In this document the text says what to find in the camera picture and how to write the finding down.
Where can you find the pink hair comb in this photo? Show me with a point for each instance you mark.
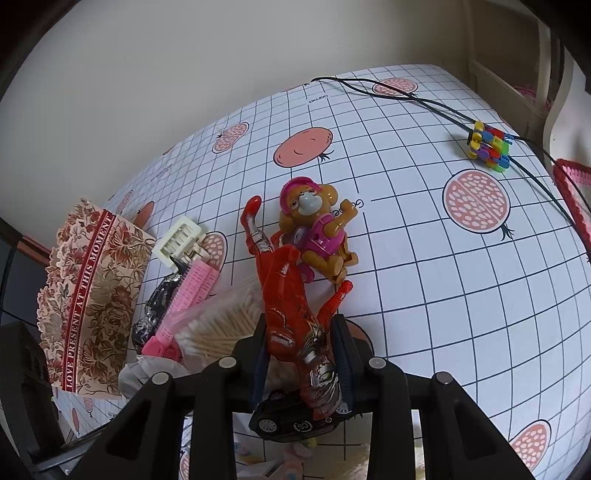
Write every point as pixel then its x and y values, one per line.
pixel 193 289

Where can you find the floral lace storage box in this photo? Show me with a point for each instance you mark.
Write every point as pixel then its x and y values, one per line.
pixel 86 307

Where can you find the black toy car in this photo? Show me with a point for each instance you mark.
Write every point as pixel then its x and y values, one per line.
pixel 284 418

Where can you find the cotton swab pack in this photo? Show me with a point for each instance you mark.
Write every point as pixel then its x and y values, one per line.
pixel 209 330

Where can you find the pink lace basket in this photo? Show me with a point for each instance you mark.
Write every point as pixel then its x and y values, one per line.
pixel 573 181

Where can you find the red robot action figure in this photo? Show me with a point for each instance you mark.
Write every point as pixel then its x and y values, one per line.
pixel 294 333

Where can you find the orange dog toy pink vest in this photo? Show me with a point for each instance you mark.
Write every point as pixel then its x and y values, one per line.
pixel 313 219

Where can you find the colourful plastic block toy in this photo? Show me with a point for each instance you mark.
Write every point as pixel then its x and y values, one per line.
pixel 490 145

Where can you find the pomegranate grid tablecloth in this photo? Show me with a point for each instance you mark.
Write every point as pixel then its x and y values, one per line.
pixel 506 313

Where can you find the cream plastic hair claw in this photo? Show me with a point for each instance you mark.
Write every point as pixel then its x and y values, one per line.
pixel 181 244

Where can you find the black patterned hair clip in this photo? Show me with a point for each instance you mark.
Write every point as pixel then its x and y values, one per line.
pixel 154 310

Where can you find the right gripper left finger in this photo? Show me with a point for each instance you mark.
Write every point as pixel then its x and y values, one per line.
pixel 248 378

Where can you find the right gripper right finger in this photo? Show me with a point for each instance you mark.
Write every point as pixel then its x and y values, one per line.
pixel 352 349

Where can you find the cream wooden chair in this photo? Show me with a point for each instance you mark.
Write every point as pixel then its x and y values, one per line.
pixel 517 65

